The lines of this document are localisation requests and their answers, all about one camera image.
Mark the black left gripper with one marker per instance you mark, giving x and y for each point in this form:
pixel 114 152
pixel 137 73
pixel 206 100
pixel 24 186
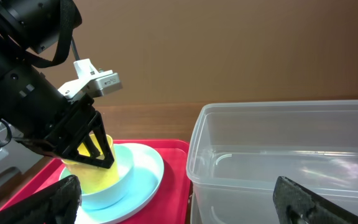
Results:
pixel 51 124

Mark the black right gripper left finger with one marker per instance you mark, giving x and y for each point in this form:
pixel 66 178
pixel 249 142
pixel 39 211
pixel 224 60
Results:
pixel 55 204

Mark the yellow plastic cup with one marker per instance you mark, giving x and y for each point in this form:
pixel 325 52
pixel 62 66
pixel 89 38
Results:
pixel 98 174

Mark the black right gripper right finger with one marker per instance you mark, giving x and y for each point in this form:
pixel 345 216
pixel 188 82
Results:
pixel 296 204

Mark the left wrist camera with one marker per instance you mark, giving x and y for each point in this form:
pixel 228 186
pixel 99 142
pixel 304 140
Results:
pixel 96 83

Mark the light blue plate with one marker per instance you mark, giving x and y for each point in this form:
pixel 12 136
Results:
pixel 148 174

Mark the clear plastic bin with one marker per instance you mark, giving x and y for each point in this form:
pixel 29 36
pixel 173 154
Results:
pixel 238 151

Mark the light blue bowl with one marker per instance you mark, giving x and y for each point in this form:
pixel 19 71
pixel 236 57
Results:
pixel 104 191

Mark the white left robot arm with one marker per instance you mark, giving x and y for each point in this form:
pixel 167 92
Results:
pixel 37 34

